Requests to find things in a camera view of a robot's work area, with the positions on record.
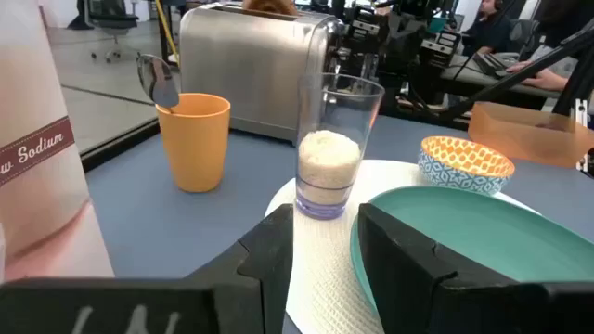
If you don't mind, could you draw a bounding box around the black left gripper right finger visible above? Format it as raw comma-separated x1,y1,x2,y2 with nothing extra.
356,202,594,334

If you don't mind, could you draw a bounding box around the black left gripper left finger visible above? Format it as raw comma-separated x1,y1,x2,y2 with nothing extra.
0,202,295,334

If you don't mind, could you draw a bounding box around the orange plastic cup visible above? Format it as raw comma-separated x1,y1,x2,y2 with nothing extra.
155,92,232,194

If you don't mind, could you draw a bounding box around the pink yogurt cereal box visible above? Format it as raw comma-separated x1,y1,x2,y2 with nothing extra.
0,0,116,285

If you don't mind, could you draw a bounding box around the white woven round placemat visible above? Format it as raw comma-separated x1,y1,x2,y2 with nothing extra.
264,159,542,334

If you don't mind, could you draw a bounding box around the teal plate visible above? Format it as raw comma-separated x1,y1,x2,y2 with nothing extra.
349,186,594,319

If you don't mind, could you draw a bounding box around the clear glass with white rice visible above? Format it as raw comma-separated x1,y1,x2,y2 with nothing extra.
294,72,386,221

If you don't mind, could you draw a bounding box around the blue white patterned bowl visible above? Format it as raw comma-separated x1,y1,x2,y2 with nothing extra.
417,135,517,197

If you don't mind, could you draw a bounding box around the orange plastic container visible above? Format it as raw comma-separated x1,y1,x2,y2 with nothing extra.
467,100,594,170

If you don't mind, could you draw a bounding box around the stainless steel four-slot toaster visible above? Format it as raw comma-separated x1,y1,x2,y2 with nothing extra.
178,2,345,145

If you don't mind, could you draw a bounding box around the metal spoon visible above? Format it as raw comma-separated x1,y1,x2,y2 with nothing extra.
136,53,181,114

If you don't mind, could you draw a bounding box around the black keyboard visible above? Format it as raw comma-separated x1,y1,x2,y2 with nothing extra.
471,51,512,79

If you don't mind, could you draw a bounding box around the person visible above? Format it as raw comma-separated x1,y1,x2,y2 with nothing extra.
461,0,514,58
505,0,594,93

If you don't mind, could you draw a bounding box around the black office chair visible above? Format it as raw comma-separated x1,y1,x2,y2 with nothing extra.
83,0,141,64

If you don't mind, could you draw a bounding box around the silver aluminium frame post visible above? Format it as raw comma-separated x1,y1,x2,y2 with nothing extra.
575,98,591,173

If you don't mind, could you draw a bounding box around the black frame strut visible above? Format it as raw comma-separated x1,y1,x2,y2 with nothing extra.
438,27,594,122

